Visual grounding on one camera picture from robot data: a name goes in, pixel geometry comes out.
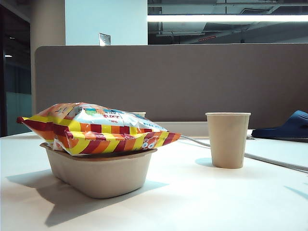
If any prawn crackers snack bag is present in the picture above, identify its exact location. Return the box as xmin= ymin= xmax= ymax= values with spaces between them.
xmin=16 ymin=102 xmax=181 ymax=156

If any beige paper pulp box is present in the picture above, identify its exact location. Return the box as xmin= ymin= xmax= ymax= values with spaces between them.
xmin=39 ymin=141 xmax=158 ymax=199

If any grey desk divider panel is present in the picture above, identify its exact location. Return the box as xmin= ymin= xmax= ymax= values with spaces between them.
xmin=34 ymin=43 xmax=308 ymax=132

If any fluorescent ceiling light strip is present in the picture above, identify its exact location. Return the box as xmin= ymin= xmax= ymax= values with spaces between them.
xmin=147 ymin=14 xmax=308 ymax=22

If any dark blue slipper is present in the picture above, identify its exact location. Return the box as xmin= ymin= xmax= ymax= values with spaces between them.
xmin=251 ymin=110 xmax=308 ymax=142

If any beige round column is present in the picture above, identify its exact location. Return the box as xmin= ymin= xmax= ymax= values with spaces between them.
xmin=30 ymin=0 xmax=66 ymax=132

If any dark glass partition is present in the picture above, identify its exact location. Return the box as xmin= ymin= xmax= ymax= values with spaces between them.
xmin=0 ymin=4 xmax=31 ymax=138

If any metal wall plate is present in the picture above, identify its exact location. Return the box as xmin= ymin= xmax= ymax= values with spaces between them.
xmin=98 ymin=33 xmax=112 ymax=46

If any white cable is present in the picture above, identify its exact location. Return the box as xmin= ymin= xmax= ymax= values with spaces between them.
xmin=179 ymin=134 xmax=308 ymax=173

